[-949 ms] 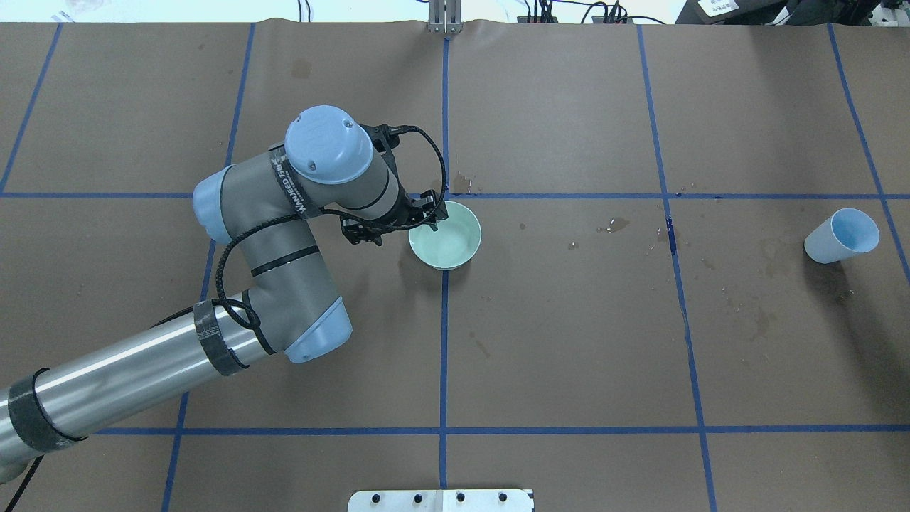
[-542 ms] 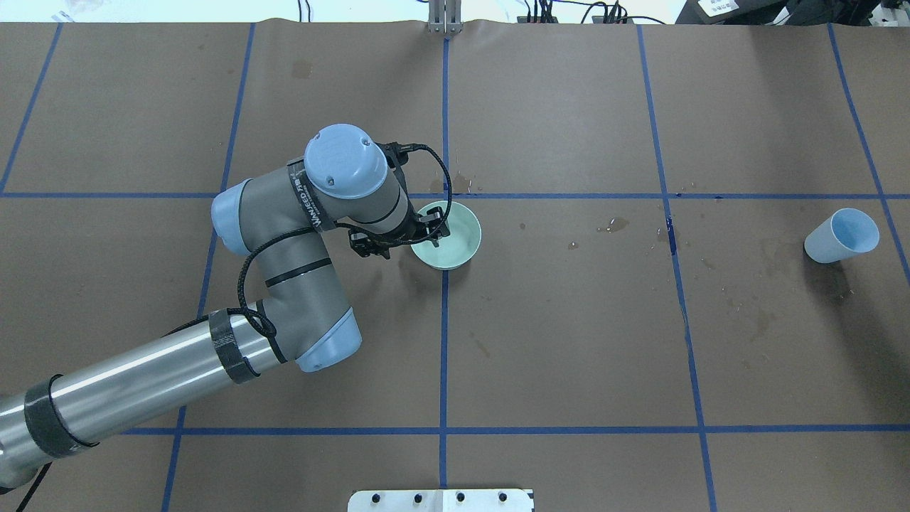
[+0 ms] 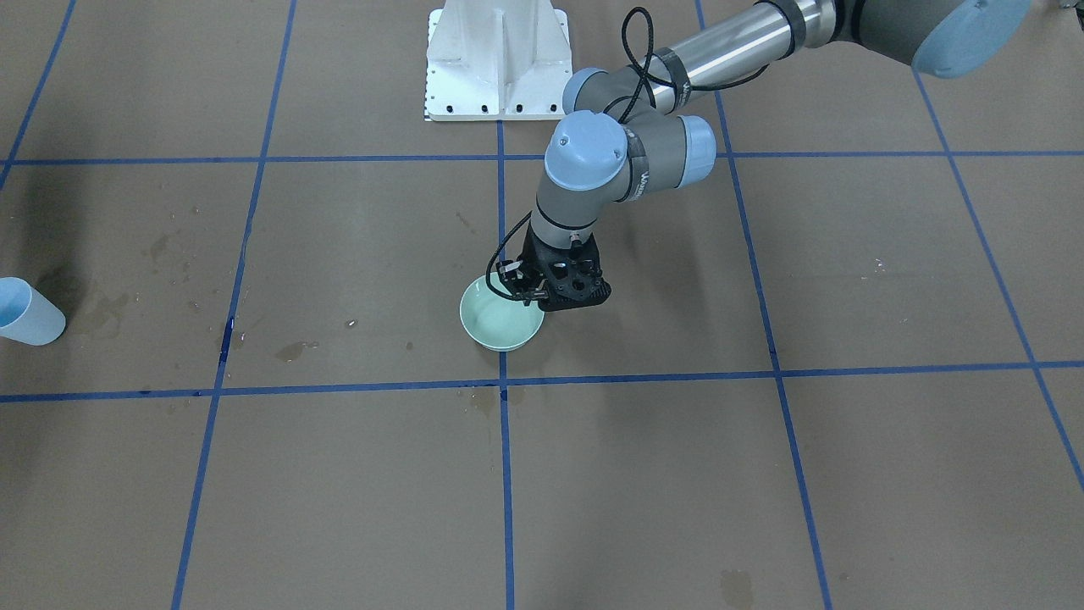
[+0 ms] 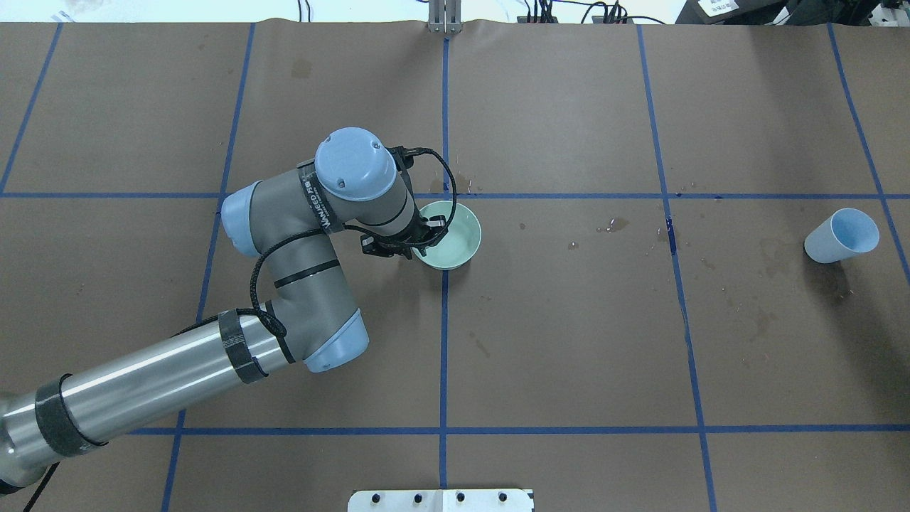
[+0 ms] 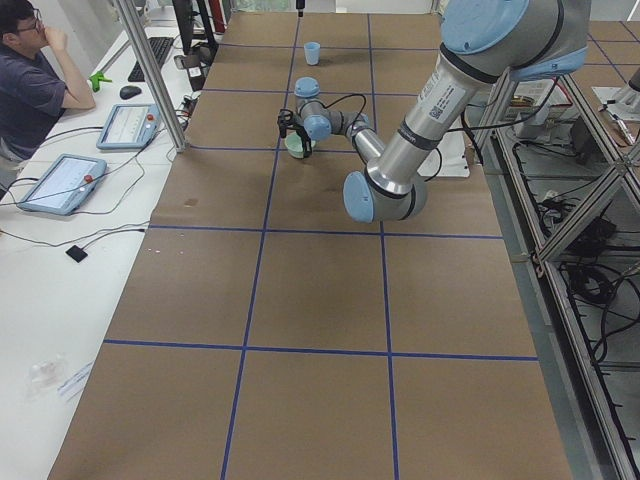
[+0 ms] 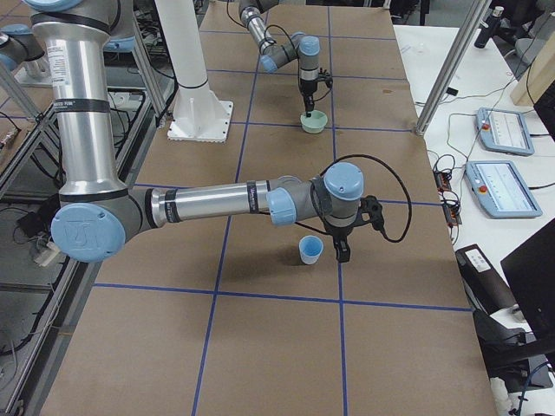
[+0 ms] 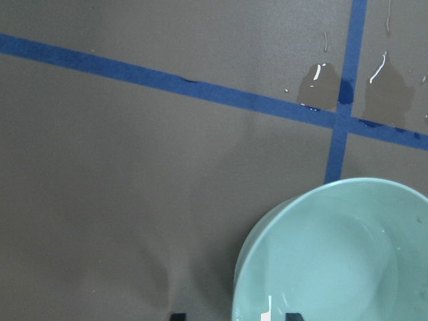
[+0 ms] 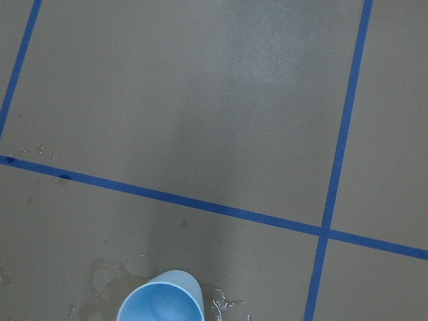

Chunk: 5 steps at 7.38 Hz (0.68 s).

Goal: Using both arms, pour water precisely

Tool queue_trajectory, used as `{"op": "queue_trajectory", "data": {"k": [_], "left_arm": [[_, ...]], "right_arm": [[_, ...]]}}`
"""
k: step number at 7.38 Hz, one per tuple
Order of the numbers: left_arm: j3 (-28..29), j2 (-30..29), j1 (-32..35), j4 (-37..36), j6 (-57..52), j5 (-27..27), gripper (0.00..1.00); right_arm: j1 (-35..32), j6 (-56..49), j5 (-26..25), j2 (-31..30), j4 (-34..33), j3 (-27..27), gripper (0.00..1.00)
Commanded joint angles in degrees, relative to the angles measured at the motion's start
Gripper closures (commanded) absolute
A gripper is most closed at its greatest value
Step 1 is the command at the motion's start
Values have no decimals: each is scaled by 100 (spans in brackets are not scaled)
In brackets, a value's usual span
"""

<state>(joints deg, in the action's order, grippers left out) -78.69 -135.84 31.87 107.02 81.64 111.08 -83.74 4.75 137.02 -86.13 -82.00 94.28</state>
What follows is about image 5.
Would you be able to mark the seated person in blue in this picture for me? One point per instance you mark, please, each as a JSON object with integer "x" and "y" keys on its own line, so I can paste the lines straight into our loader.
{"x": 39, "y": 80}

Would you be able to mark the black monitor stand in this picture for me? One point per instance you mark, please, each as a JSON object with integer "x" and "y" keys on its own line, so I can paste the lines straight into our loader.
{"x": 195, "y": 30}

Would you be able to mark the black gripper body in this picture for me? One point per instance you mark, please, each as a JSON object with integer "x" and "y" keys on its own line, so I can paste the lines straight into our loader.
{"x": 301, "y": 131}

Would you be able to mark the green plastic object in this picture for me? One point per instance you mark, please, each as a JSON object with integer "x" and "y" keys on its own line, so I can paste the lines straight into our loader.
{"x": 97, "y": 79}

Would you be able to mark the far teach pendant tablet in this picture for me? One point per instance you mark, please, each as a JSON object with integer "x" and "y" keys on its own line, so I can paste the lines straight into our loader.
{"x": 129, "y": 127}

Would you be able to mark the light green ceramic bowl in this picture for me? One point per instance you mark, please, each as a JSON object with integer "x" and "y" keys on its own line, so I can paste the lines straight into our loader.
{"x": 295, "y": 148}

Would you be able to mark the aluminium frame post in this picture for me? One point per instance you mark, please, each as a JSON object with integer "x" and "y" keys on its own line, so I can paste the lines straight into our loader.
{"x": 152, "y": 72}

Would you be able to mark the near teach pendant tablet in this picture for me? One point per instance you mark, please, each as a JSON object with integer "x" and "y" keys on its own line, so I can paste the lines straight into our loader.
{"x": 65, "y": 185}

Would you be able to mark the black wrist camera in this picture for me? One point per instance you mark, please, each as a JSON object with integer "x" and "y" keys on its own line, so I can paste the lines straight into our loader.
{"x": 285, "y": 122}

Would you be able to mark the aluminium frame rack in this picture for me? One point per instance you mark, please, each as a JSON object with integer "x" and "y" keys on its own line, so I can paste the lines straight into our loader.
{"x": 568, "y": 189}

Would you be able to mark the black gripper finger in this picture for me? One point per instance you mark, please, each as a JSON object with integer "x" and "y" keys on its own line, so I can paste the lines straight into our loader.
{"x": 306, "y": 147}

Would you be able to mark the black computer mouse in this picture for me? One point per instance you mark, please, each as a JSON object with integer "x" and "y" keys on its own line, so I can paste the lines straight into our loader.
{"x": 129, "y": 91}

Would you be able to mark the teach pendant tablet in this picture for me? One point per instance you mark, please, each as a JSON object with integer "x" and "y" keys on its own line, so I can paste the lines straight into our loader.
{"x": 129, "y": 127}
{"x": 65, "y": 185}

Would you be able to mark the small black square pad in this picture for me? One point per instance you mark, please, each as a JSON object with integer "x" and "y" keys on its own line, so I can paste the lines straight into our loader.
{"x": 76, "y": 253}

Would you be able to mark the light blue plastic cup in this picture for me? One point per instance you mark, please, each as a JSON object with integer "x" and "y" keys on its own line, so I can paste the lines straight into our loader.
{"x": 312, "y": 51}

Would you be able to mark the clear plastic bag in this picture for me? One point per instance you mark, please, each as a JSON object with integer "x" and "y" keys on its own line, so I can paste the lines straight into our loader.
{"x": 45, "y": 375}

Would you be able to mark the brown paper table cover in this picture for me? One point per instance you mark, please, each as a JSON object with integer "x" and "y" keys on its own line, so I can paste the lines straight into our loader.
{"x": 400, "y": 350}

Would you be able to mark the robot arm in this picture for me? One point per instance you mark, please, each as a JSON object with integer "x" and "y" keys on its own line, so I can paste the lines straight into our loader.
{"x": 481, "y": 40}

